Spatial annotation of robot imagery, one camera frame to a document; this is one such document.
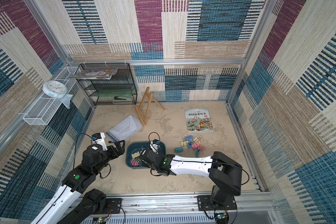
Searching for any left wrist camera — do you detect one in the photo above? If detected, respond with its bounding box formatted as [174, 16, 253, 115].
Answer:
[91, 133, 107, 151]

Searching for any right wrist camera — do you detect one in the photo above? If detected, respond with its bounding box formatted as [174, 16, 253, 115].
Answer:
[150, 139, 160, 154]

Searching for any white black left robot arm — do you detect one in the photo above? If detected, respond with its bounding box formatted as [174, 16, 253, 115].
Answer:
[32, 140, 126, 224]

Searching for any Chinese history picture book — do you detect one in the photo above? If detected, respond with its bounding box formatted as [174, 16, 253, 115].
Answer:
[185, 108, 214, 133]

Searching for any teal binder clip small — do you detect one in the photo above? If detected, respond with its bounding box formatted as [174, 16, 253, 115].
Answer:
[175, 147, 183, 153]

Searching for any black wire shelf rack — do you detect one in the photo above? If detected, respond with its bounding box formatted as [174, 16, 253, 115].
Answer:
[75, 63, 137, 106]

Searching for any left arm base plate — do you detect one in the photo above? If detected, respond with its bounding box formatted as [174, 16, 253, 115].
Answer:
[102, 198, 122, 214]

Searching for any white wire wall basket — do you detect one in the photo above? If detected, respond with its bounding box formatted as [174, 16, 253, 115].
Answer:
[23, 66, 77, 126]

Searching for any green folder on shelf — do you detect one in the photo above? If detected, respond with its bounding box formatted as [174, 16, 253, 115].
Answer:
[95, 90, 133, 98]

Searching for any teal binder clip upright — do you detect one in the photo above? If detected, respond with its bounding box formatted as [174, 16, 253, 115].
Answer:
[196, 149, 201, 158]

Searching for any magazine on shelf top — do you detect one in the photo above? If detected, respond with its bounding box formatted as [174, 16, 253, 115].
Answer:
[69, 69, 118, 80]

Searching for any wooden easel stand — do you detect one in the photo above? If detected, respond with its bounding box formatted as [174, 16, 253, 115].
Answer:
[134, 87, 165, 126]

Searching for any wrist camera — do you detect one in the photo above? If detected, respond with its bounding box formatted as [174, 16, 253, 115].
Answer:
[91, 133, 107, 151]
[150, 139, 160, 154]

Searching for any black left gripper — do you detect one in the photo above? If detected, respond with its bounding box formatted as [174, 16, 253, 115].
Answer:
[91, 139, 124, 176]

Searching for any teal plastic storage box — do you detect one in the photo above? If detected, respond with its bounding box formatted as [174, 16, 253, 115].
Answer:
[125, 141, 166, 169]

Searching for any white round clock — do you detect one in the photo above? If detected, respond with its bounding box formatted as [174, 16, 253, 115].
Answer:
[42, 80, 68, 99]

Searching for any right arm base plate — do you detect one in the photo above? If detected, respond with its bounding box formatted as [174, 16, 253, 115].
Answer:
[197, 195, 237, 211]

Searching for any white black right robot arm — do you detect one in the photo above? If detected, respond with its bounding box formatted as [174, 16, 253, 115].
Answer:
[141, 149, 243, 205]

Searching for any pink binder clip large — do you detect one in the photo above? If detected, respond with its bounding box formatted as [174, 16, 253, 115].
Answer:
[191, 141, 200, 150]

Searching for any yellow binder clip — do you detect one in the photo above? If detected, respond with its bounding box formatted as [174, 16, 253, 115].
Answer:
[181, 141, 189, 147]
[132, 152, 141, 158]

